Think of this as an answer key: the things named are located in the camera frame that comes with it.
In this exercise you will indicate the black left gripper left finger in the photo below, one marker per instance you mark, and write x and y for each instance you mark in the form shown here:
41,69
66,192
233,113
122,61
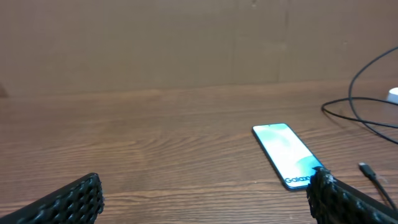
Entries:
81,201

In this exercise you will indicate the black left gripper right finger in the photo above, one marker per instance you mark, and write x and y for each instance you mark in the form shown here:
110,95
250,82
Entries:
333,201

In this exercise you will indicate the Samsung Galaxy smartphone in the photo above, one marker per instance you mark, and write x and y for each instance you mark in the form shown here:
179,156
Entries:
290,157

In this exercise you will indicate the white power strip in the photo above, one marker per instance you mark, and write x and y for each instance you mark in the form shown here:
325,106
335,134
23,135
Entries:
392,95

